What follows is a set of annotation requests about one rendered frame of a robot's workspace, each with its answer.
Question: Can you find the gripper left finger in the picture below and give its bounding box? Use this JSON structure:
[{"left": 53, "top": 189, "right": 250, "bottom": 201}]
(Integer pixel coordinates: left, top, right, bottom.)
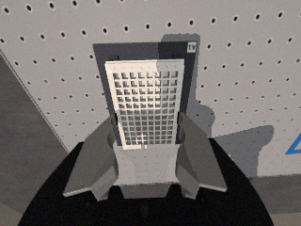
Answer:
[{"left": 18, "top": 112, "right": 119, "bottom": 226}]

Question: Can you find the blue tape outline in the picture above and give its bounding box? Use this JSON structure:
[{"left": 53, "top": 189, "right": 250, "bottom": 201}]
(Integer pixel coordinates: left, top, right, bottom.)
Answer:
[{"left": 285, "top": 133, "right": 301, "bottom": 154}]

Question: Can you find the white well plate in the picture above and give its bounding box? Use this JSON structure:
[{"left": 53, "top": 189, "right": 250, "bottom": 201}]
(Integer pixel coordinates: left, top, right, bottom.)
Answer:
[{"left": 104, "top": 59, "right": 184, "bottom": 150}]

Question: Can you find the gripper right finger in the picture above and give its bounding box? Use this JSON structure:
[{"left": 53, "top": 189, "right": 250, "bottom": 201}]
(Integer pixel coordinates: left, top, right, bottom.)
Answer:
[{"left": 175, "top": 110, "right": 274, "bottom": 226}]

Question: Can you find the white perforated base plate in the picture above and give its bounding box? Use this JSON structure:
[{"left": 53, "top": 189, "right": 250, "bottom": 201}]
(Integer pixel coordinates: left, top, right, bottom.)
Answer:
[{"left": 0, "top": 0, "right": 301, "bottom": 186}]

